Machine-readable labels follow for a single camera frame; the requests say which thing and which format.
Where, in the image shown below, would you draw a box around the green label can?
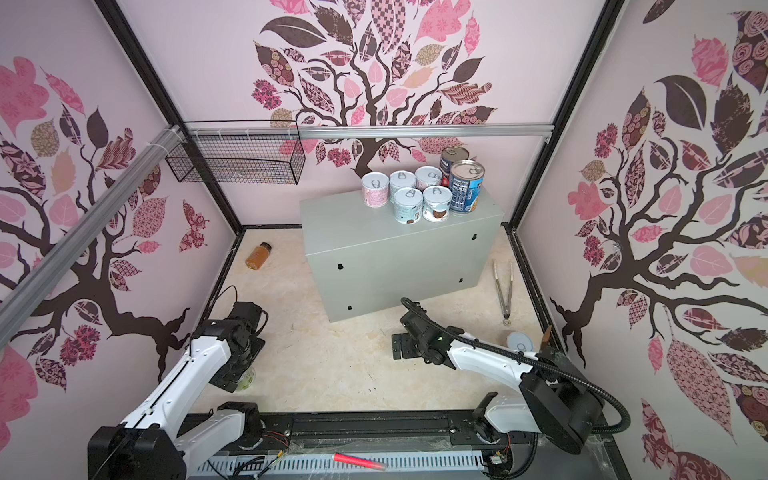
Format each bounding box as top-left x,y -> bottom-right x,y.
236,368 -> 254,392

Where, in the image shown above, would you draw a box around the teal can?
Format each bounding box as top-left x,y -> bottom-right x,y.
422,186 -> 452,223
393,187 -> 423,225
389,170 -> 417,202

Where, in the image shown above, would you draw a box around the pink can white lid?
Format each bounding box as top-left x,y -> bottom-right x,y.
414,165 -> 442,191

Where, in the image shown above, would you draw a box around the blue label tall can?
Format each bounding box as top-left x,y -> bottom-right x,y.
449,160 -> 485,213

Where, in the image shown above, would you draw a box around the la sicilia tomato can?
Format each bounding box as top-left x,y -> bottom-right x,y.
439,146 -> 469,187

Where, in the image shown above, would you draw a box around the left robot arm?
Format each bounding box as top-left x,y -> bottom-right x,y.
87,302 -> 269,479

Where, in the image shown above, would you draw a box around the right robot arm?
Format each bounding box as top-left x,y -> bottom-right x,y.
400,297 -> 631,455

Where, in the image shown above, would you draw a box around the orange spice jar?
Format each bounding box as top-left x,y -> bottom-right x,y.
245,242 -> 272,270

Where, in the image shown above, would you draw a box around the metal kitchen tongs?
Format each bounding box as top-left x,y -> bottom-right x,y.
492,260 -> 514,326

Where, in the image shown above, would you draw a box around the orange label can right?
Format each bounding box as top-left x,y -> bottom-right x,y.
507,331 -> 535,352

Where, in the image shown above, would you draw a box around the grey metal cabinet box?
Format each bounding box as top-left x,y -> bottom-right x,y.
300,191 -> 503,322

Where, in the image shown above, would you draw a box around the pink marker pen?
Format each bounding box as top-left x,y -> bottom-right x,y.
333,454 -> 387,471

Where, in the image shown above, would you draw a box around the black mounting rail base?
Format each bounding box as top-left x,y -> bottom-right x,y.
110,407 -> 631,480

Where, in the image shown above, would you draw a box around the wooden handled knife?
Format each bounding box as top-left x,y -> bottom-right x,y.
539,326 -> 552,351

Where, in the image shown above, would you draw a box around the white slotted cable duct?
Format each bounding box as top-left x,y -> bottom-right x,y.
189,451 -> 485,479

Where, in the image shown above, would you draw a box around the black wire basket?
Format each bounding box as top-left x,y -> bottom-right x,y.
165,120 -> 307,185

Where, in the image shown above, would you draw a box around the aluminium rail back wall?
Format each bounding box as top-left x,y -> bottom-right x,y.
188,123 -> 554,140

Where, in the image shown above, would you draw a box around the aluminium rail wall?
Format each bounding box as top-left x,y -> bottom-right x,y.
1,125 -> 182,345
188,123 -> 554,140

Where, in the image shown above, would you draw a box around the aluminium rail left wall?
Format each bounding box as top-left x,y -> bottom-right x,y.
1,125 -> 182,345

